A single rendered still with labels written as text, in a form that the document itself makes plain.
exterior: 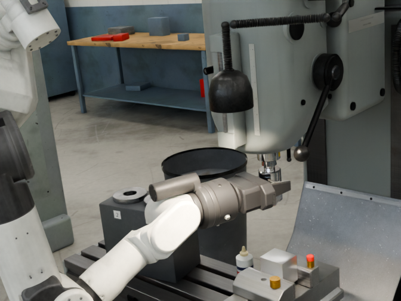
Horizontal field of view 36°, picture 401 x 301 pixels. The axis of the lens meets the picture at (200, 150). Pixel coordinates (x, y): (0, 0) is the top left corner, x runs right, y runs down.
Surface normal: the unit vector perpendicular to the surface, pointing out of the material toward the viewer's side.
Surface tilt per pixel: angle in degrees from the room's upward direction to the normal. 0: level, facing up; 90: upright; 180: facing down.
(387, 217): 64
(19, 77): 58
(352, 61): 90
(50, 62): 90
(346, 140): 90
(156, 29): 90
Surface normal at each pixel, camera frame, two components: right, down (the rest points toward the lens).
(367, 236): -0.63, -0.19
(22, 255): 0.56, 0.12
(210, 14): -0.73, 0.27
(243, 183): -0.08, -0.95
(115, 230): -0.51, 0.30
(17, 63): 0.69, -0.45
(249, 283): -0.52, -0.55
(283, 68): 0.34, 0.25
